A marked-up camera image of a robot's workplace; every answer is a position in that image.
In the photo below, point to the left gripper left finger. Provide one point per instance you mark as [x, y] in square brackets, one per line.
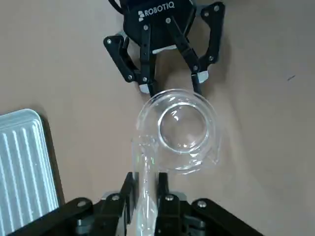
[115, 214]

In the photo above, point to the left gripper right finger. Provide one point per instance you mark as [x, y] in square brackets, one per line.
[169, 216]

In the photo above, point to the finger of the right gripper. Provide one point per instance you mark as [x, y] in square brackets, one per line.
[146, 73]
[214, 37]

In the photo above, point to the clear glass test tube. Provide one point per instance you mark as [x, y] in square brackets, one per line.
[147, 186]

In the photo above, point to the clear glass beaker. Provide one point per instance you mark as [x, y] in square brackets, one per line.
[182, 127]

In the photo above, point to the ribbed metal tray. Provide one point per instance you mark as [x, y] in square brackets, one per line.
[22, 159]

